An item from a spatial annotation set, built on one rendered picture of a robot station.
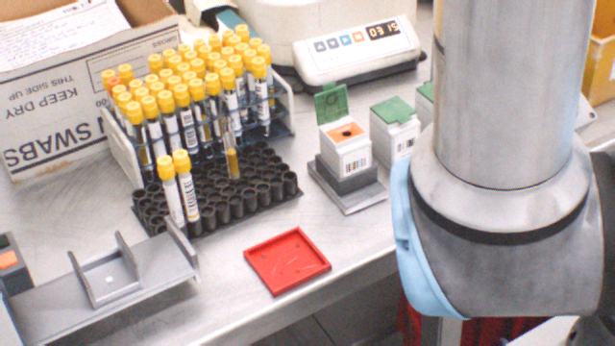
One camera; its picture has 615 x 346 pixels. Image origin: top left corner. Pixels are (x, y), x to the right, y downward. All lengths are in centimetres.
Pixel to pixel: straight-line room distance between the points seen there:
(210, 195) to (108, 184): 14
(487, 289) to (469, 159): 11
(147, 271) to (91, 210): 17
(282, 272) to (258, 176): 13
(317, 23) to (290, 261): 36
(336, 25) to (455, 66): 64
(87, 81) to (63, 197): 14
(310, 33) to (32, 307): 50
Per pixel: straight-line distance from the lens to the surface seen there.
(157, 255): 82
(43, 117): 99
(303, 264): 84
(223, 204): 89
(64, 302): 81
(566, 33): 44
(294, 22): 106
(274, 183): 91
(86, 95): 99
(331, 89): 88
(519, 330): 164
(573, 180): 53
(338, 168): 88
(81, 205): 97
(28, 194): 100
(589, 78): 104
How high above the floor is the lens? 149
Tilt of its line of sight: 40 degrees down
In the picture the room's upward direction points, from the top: 4 degrees counter-clockwise
